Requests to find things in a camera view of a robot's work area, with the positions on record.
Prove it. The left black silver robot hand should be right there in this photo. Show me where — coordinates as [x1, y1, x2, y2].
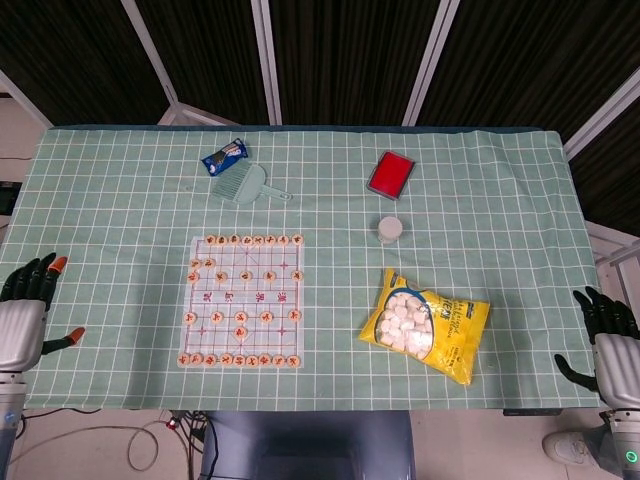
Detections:
[0, 252, 87, 373]

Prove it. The white shoe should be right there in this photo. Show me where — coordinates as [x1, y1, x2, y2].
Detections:
[542, 430, 604, 469]

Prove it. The white floor cable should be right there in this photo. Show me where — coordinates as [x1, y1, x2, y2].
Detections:
[0, 418, 190, 474]

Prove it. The yellow marshmallow bag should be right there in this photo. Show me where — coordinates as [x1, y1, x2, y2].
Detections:
[356, 267, 492, 387]

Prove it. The small white round jar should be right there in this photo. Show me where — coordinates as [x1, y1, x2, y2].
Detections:
[376, 215, 405, 246]

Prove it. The black cable bundle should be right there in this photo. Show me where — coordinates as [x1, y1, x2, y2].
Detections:
[168, 410, 221, 480]

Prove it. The black box on floor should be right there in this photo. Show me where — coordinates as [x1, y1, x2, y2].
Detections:
[0, 181, 24, 214]

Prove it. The white metal rack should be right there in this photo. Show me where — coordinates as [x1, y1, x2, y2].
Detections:
[591, 221, 640, 302]

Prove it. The red ink pad box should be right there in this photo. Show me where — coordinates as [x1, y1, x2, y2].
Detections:
[366, 150, 417, 203]

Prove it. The blue snack packet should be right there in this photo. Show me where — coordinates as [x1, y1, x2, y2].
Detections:
[200, 139, 250, 178]

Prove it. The dark folding screen panel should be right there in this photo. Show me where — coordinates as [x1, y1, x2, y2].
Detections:
[251, 0, 460, 127]
[401, 0, 640, 147]
[0, 0, 174, 127]
[121, 0, 282, 127]

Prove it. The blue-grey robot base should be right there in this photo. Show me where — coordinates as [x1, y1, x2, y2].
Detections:
[200, 410, 418, 480]

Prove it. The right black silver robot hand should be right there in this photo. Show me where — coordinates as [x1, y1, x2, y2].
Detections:
[553, 285, 640, 409]

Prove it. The clear plastic chessboard sheet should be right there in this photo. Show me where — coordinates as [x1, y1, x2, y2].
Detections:
[178, 234, 307, 372]

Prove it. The green checked tablecloth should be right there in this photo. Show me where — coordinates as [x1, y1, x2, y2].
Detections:
[0, 124, 607, 413]

